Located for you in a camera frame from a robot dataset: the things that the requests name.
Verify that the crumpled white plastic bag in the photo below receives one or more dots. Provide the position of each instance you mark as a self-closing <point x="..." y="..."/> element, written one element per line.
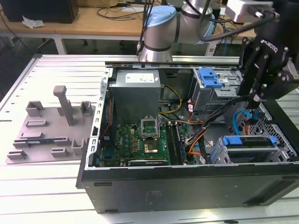
<point x="32" y="22"/>

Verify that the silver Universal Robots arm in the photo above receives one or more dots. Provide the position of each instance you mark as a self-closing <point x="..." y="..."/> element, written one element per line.
<point x="158" y="35"/>

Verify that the grey metal disk bay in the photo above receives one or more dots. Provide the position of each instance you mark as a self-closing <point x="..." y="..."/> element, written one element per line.
<point x="252" y="152"/>

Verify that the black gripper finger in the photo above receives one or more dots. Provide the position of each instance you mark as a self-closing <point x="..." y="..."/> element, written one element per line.
<point x="285" y="88"/>
<point x="250" y="70"/>

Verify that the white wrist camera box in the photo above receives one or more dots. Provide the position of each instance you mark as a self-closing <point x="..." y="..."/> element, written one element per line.
<point x="243" y="9"/>

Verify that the CPU socket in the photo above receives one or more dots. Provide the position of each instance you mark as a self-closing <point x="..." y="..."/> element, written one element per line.
<point x="150" y="148"/>

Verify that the grey metal drive cage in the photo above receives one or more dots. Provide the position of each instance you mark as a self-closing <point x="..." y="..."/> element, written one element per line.
<point x="210" y="98"/>

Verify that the grey power supply unit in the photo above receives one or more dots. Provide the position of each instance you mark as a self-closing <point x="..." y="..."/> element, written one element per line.
<point x="135" y="98"/>

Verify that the green motherboard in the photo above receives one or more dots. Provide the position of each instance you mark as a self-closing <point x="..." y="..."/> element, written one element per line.
<point x="126" y="140"/>

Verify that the hard disk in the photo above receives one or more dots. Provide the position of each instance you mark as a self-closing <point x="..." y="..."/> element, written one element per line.
<point x="231" y="141"/>

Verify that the blue plastic drive latch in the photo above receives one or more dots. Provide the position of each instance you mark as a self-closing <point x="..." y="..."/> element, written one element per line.
<point x="209" y="78"/>

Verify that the grey parts rack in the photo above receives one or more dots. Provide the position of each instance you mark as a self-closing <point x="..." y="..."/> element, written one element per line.
<point x="46" y="130"/>

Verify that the large black box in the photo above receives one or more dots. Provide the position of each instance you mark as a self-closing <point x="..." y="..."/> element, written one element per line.
<point x="46" y="11"/>

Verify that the black computer tower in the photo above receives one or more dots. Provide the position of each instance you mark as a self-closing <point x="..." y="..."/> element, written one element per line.
<point x="217" y="11"/>

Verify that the long wooden desk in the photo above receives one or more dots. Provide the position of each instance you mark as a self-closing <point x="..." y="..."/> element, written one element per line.
<point x="93" y="23"/>

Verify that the black open PC case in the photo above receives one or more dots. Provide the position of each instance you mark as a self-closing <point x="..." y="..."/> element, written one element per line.
<point x="187" y="186"/>

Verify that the green RAM stick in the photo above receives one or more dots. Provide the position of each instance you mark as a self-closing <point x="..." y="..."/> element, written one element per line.
<point x="40" y="141"/>

